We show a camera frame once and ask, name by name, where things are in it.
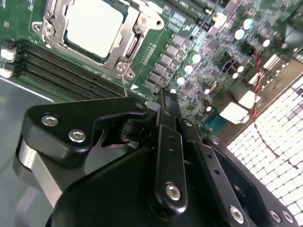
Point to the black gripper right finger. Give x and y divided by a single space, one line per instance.
217 170

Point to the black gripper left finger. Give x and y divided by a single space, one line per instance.
71 123

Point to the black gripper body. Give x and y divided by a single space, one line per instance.
113 201

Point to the silver topped CPU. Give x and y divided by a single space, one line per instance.
94 26

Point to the metal socket cover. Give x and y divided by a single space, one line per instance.
126 29

